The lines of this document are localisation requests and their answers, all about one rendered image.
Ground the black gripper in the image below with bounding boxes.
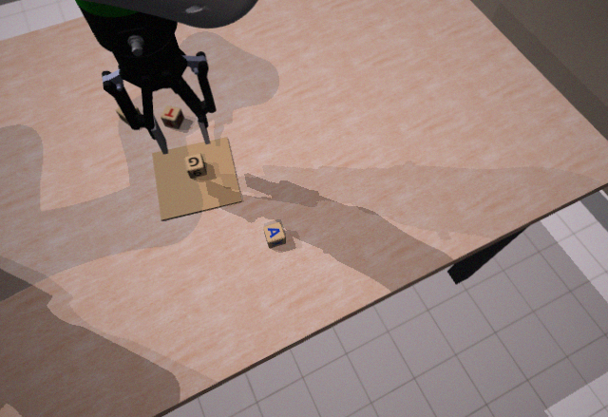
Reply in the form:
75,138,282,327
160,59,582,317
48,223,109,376
102,33,216,154

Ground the tan flat mat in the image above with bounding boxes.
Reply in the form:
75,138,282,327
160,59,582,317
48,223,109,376
152,137,242,221

